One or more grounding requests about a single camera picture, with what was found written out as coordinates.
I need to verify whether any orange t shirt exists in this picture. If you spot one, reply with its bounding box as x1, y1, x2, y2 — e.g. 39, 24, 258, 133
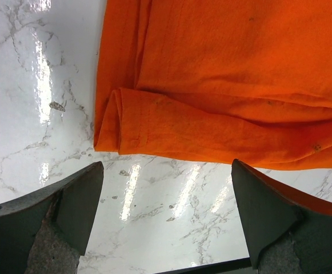
94, 1, 332, 170

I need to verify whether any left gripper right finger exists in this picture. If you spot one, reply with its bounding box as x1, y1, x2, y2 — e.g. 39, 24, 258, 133
231, 159, 332, 273

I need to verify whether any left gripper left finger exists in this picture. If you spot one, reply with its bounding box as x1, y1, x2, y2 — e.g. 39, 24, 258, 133
0, 162, 104, 273

